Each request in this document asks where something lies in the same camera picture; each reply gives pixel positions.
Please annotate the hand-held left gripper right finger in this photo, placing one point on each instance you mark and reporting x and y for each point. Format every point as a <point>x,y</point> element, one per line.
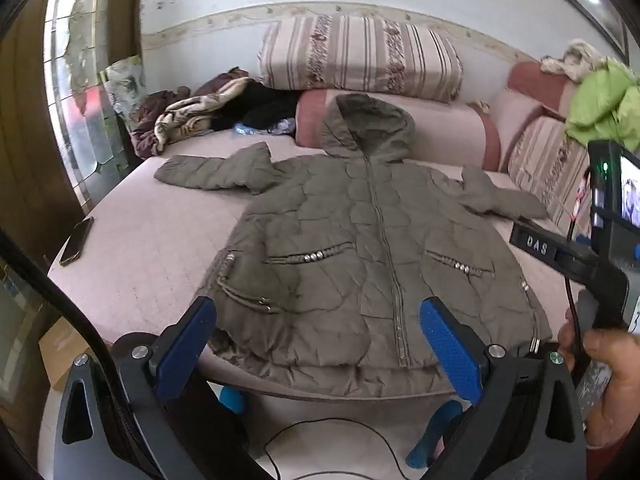
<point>450,350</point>

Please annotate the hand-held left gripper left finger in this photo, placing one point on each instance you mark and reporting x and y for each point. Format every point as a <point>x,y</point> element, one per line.
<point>186,345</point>

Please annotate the olive hooded quilted jacket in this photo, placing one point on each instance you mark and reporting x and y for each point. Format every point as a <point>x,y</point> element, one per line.
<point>350,235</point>

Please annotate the person's right hand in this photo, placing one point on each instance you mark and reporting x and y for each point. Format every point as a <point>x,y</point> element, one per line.
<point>625,380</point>

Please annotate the blue slipper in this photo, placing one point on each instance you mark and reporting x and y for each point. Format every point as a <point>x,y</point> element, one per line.
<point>432,435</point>
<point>233,399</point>

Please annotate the striped floral cushion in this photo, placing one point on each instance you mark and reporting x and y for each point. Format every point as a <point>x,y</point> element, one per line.
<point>545,165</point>

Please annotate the cardboard box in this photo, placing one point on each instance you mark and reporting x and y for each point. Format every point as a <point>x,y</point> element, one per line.
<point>55,355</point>

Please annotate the black smartphone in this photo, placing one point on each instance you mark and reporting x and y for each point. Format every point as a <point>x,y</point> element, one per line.
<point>76,241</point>

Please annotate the green cloth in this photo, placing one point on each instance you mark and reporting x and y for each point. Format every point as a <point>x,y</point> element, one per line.
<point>610,105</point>

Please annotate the pink folded bolster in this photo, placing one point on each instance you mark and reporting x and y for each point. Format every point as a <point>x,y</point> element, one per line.
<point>535,85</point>

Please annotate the cream crumpled cloth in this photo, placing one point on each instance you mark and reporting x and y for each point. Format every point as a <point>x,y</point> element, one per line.
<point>575,60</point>

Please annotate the pink checked bolster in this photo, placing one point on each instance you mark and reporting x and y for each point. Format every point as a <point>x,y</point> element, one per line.
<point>450,125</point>

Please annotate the beige patterned blanket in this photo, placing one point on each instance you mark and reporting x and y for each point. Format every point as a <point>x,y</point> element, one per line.
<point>190,115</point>

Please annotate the black cloth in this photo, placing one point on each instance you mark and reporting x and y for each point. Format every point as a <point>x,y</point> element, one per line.
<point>265,107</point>

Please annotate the frosted glass window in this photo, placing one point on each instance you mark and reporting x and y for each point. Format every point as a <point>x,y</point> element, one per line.
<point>85,110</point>

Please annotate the floral printed bag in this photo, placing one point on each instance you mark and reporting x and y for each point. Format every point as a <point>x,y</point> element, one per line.
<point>125,90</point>

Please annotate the striped pillow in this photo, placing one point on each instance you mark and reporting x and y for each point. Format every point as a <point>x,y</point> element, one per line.
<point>360,55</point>

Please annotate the brown wooden door frame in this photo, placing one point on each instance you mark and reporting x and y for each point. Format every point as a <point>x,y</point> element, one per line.
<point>35,160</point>

